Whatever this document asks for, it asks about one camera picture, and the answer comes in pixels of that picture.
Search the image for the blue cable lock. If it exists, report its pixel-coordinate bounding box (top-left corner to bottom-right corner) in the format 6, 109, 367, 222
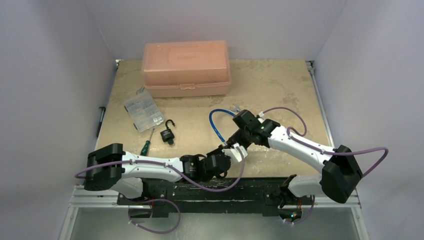
208, 108, 236, 145

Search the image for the black padlock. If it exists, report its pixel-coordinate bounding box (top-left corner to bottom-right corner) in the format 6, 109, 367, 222
160, 119, 175, 146

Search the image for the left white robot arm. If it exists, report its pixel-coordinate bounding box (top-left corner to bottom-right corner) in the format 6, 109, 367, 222
75, 143, 248, 205

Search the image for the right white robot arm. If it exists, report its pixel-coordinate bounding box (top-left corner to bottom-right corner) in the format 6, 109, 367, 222
222, 110, 363, 204

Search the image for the silver open-end wrench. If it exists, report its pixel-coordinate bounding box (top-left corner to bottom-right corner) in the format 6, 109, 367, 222
230, 104, 242, 113

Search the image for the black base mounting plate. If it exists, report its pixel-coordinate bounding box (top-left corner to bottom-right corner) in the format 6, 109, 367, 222
117, 177, 313, 219

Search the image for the clear plastic parts box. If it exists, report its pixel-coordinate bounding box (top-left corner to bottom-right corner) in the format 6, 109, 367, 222
124, 90, 165, 133

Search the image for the orange plastic toolbox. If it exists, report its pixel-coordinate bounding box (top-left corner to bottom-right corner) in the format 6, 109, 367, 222
141, 40, 232, 98

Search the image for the black tool beside table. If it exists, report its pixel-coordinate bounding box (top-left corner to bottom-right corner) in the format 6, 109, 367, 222
96, 106, 106, 138

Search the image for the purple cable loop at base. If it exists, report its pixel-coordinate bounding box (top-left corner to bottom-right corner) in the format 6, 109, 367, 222
127, 198, 182, 235

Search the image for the green-handled screwdriver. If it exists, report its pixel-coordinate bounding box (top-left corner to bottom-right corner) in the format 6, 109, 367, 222
140, 128, 155, 156

